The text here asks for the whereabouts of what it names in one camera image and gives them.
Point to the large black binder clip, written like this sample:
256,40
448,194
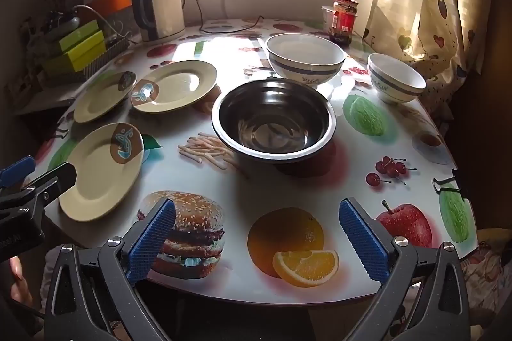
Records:
456,181

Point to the glass jar with red label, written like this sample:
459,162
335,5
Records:
344,21

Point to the person's left hand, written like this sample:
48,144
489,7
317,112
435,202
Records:
19,279

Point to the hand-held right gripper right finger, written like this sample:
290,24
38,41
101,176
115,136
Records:
364,241

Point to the grey oval device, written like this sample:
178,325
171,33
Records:
62,22

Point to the patterned blanket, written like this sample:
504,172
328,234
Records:
488,277

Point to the white electric kettle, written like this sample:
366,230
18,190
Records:
164,5

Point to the large white blue-striped bowl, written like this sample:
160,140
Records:
304,49

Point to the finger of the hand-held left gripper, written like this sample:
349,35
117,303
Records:
56,177
18,167

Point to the fruit printed tablecloth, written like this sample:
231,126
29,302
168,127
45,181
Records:
280,185

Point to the small white blue-striped bowl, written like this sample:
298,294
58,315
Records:
394,85

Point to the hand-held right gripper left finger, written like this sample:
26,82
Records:
152,241

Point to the stainless steel bowl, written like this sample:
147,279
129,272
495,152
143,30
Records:
276,117

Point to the lime green box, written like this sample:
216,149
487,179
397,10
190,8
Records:
80,37
76,59

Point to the cream plate with fish print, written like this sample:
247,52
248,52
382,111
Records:
100,99
92,181
180,85

